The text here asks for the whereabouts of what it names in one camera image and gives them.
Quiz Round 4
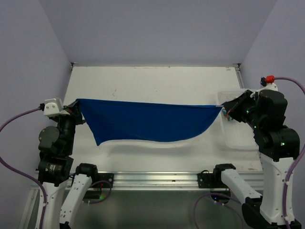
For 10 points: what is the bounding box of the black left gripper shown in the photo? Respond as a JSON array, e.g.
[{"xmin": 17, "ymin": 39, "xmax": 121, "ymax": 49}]
[{"xmin": 52, "ymin": 100, "xmax": 85, "ymax": 153}]

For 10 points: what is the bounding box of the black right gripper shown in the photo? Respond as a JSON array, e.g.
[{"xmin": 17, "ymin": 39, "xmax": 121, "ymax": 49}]
[{"xmin": 224, "ymin": 89, "xmax": 264, "ymax": 129}]

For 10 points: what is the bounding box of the blue towel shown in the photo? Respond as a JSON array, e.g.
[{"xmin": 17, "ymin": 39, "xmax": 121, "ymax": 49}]
[{"xmin": 77, "ymin": 98, "xmax": 222, "ymax": 146}]

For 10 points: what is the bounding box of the rabbit print towel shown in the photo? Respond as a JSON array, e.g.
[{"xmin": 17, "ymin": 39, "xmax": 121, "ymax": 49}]
[{"xmin": 222, "ymin": 109, "xmax": 233, "ymax": 121}]

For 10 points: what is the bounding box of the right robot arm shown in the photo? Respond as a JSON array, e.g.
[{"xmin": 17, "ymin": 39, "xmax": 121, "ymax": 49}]
[{"xmin": 212, "ymin": 90, "xmax": 302, "ymax": 229}]

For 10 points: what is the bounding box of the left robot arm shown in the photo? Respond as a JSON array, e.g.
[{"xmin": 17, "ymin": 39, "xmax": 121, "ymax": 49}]
[{"xmin": 36, "ymin": 98, "xmax": 99, "ymax": 229}]

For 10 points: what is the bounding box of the white plastic basket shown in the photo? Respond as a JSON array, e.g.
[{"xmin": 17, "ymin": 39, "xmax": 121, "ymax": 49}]
[{"xmin": 216, "ymin": 88, "xmax": 257, "ymax": 150}]

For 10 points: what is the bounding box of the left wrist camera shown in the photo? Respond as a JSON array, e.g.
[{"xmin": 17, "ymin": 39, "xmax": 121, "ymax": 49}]
[{"xmin": 43, "ymin": 98, "xmax": 64, "ymax": 117}]

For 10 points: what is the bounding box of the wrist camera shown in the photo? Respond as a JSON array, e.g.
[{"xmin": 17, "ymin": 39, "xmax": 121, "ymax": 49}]
[
  {"xmin": 260, "ymin": 75, "xmax": 278, "ymax": 91},
  {"xmin": 43, "ymin": 98, "xmax": 64, "ymax": 117}
]

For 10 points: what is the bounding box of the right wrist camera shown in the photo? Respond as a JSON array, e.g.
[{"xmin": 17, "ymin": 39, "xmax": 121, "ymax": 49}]
[{"xmin": 260, "ymin": 75, "xmax": 278, "ymax": 91}]

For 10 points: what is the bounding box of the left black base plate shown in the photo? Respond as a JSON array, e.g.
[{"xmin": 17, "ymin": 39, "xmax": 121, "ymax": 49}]
[{"xmin": 91, "ymin": 172, "xmax": 114, "ymax": 188}]

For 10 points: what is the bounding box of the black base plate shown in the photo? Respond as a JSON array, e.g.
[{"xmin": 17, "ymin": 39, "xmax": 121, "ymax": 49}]
[
  {"xmin": 197, "ymin": 170, "xmax": 227, "ymax": 189},
  {"xmin": 91, "ymin": 172, "xmax": 114, "ymax": 188}
]

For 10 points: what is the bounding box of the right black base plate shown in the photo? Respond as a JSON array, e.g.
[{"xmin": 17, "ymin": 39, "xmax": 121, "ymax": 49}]
[{"xmin": 197, "ymin": 170, "xmax": 227, "ymax": 189}]

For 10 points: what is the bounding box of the aluminium mounting rail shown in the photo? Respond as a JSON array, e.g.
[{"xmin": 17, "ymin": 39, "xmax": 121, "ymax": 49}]
[{"xmin": 98, "ymin": 171, "xmax": 263, "ymax": 191}]

